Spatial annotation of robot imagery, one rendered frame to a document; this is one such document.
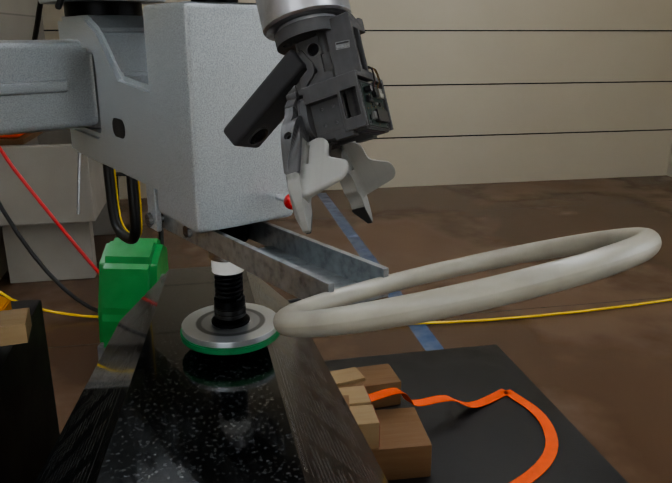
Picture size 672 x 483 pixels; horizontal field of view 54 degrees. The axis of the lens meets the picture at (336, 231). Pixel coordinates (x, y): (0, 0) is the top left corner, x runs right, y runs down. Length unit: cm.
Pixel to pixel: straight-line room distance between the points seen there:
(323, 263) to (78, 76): 90
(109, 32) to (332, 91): 114
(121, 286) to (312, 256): 186
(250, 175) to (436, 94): 534
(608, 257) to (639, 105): 692
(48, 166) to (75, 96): 230
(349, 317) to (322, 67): 25
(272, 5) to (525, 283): 35
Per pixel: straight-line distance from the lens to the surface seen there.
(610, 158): 752
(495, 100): 680
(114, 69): 163
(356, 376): 273
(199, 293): 180
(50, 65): 180
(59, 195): 413
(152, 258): 301
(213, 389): 134
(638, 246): 74
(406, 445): 234
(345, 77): 62
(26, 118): 179
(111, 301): 303
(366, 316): 66
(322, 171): 59
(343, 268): 115
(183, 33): 122
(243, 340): 139
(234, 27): 126
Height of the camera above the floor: 147
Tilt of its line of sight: 17 degrees down
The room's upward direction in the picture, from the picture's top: straight up
